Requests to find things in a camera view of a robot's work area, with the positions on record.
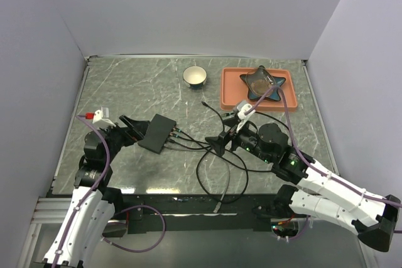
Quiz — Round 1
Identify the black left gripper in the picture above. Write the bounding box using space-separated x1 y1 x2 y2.
100 114 149 164

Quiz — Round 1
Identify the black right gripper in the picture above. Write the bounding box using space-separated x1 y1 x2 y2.
205 116 273 164

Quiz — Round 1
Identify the black ethernet cable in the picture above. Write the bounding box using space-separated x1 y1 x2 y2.
166 110 290 203
169 100 227 149

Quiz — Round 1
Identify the black network switch box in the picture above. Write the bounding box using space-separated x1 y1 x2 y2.
138 114 177 154

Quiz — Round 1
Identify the grey ethernet cable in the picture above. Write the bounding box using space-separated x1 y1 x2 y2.
169 142 232 213

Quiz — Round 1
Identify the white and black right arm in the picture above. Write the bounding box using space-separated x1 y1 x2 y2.
205 117 401 252

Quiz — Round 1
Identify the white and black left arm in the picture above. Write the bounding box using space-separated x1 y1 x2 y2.
32 110 150 267

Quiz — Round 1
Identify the dark blue star dish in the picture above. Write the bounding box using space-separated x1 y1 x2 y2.
239 71 286 101

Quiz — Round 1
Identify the clear glass bowl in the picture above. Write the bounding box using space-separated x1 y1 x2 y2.
246 66 276 97

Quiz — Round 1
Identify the small white teal bowl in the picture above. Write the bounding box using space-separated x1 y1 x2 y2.
183 66 207 90

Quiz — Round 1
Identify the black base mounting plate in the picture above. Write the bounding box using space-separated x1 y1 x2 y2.
46 186 312 235

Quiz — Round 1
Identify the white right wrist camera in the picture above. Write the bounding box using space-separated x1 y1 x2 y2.
234 100 255 133

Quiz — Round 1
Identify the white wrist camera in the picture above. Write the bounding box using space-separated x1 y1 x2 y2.
234 100 255 133
84 107 116 129

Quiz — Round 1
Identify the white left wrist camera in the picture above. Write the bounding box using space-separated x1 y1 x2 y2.
84 107 116 129

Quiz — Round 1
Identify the aluminium frame rail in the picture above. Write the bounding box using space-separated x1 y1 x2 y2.
31 196 364 225

